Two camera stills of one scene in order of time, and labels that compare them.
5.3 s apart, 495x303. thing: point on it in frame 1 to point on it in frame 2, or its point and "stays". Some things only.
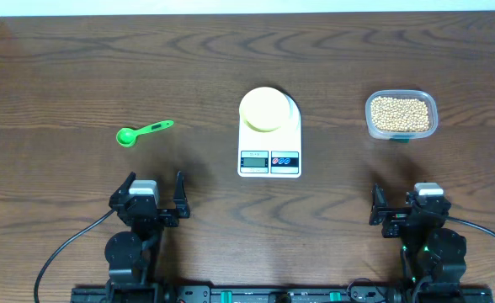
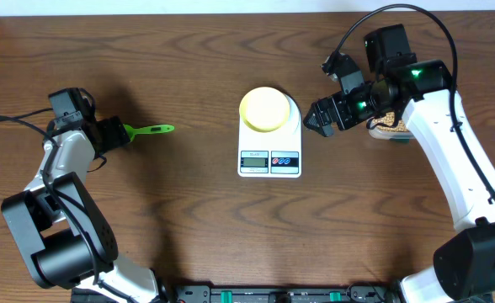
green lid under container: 405,140 stays
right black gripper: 396,216 to 320,107
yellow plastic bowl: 264,108 stays
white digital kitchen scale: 272,154 stays
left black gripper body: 164,219 to 111,135
